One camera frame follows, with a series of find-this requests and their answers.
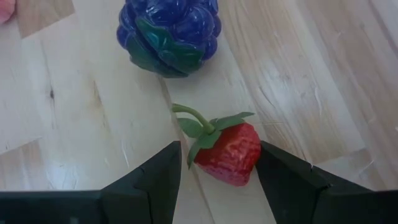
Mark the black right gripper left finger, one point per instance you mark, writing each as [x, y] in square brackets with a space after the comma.
[149, 199]

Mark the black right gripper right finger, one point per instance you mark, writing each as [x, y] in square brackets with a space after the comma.
[295, 193]

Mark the red toy strawberry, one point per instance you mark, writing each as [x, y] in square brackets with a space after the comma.
[233, 155]

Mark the purple toy grape bunch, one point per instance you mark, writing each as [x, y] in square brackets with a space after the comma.
[186, 25]

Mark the pink toy fruit ball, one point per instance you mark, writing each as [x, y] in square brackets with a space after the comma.
[5, 9]

